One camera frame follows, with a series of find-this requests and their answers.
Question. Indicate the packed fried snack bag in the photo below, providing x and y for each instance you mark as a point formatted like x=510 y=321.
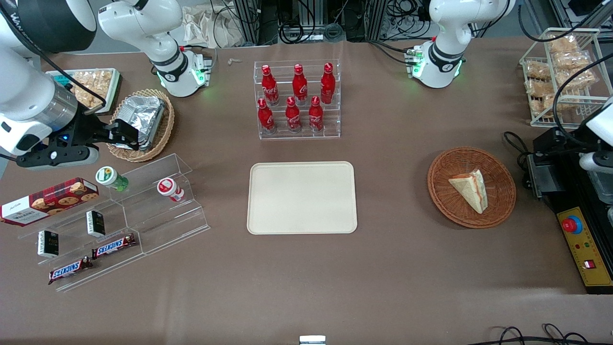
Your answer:
x=537 y=70
x=536 y=87
x=562 y=44
x=546 y=104
x=577 y=80
x=572 y=61

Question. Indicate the aluminium foil container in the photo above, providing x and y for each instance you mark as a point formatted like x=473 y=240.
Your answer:
x=143 y=112

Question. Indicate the aluminium extrusion post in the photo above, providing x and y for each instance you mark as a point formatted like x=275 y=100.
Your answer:
x=378 y=19
x=244 y=24

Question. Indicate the red emergency stop button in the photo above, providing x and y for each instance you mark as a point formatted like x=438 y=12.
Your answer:
x=572 y=225

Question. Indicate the snickers chocolate bar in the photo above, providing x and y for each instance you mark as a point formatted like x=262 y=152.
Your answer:
x=69 y=270
x=112 y=247

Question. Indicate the flat snack tray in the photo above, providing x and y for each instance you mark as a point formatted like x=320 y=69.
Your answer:
x=55 y=75

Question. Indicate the clear bag of snacks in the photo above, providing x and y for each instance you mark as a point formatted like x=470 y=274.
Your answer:
x=91 y=86

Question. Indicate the yellow black control box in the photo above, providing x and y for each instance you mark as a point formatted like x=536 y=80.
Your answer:
x=586 y=249

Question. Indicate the clear plastic container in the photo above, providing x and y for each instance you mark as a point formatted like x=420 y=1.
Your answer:
x=602 y=189

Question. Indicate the red cola bottle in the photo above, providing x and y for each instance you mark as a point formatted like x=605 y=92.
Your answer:
x=327 y=86
x=300 y=86
x=266 y=117
x=293 y=117
x=316 y=115
x=269 y=88

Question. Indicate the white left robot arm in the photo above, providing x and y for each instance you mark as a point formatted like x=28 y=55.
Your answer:
x=448 y=57

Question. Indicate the red capped drink bottle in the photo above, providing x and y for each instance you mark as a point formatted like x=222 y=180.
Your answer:
x=167 y=187

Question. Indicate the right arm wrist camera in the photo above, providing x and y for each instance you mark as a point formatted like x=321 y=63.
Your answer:
x=57 y=158

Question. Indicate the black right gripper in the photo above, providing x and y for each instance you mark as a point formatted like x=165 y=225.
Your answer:
x=87 y=128

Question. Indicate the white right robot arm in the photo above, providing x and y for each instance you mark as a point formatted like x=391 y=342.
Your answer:
x=24 y=96

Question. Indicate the light wicker basket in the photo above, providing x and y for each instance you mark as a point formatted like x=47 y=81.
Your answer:
x=163 y=134

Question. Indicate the red tartan cookie box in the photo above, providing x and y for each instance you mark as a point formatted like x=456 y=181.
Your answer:
x=48 y=201

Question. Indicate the brown wicker basket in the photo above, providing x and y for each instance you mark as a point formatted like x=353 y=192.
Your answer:
x=445 y=191

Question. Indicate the beige plastic tray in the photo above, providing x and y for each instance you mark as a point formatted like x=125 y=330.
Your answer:
x=297 y=199

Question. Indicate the clear acrylic stepped shelf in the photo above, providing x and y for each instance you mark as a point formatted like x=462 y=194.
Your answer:
x=163 y=225

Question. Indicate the small black white box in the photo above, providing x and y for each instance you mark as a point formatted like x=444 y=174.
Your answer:
x=96 y=224
x=48 y=244

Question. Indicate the clear acrylic bottle rack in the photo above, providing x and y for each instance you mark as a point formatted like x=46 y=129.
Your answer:
x=304 y=135

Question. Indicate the triangle sandwich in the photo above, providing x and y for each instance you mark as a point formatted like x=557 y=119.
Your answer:
x=471 y=191

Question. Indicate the green capped drink bottle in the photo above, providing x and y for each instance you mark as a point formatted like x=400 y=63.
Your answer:
x=107 y=176

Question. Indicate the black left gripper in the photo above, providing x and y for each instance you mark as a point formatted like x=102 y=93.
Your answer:
x=550 y=143

